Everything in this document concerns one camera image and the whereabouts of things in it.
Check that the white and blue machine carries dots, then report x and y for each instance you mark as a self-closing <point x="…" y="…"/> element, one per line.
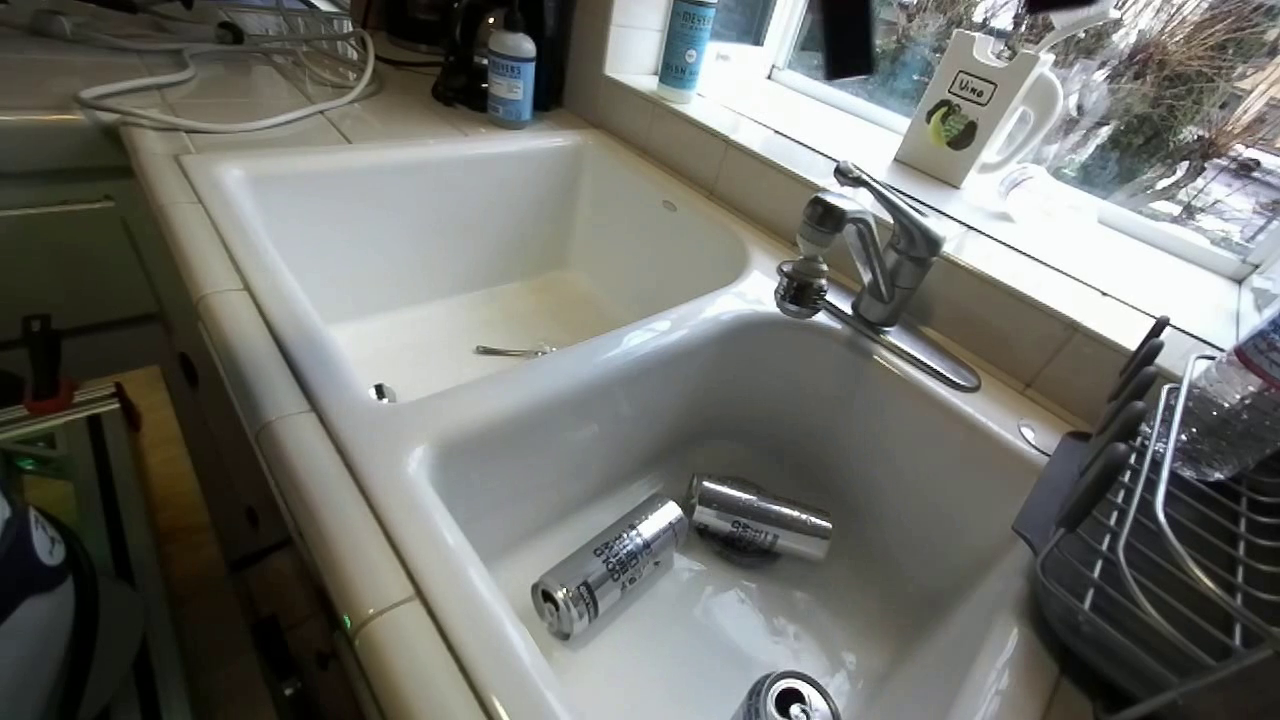
<point x="32" y="614"/>

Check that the tall soap bottle blue label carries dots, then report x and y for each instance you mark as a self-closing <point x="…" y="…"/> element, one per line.
<point x="685" y="47"/>

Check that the large silver drink can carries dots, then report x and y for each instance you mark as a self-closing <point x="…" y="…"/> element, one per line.
<point x="604" y="565"/>

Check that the pump soap bottle blue label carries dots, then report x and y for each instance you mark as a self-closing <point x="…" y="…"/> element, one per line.
<point x="509" y="75"/>

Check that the metal spoon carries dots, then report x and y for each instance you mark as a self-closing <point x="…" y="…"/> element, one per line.
<point x="515" y="348"/>

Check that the chrome sink faucet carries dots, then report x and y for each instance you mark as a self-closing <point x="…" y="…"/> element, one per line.
<point x="895" y="254"/>

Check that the white double basin sink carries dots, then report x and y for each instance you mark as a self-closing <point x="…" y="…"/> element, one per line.
<point x="400" y="445"/>

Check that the white cardboard brush box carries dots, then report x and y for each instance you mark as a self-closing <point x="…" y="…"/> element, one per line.
<point x="953" y="112"/>

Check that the clear plastic water bottle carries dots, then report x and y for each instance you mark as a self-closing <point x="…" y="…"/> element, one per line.
<point x="1226" y="413"/>

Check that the white counter cabinet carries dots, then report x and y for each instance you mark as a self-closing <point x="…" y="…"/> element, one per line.
<point x="83" y="264"/>

